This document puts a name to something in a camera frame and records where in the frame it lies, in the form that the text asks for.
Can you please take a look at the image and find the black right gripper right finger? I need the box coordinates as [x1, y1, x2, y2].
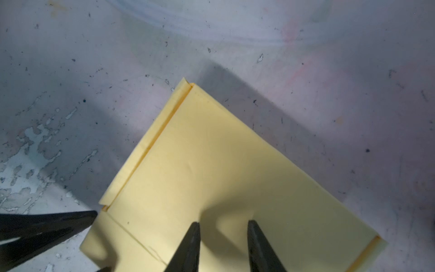
[247, 220, 286, 272]

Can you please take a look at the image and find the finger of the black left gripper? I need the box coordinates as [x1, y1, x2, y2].
[1, 211, 98, 272]

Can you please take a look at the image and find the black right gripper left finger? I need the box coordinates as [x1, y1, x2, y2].
[165, 222, 201, 272]

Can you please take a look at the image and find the yellow paper box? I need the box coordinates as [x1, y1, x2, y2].
[80, 79, 386, 272]

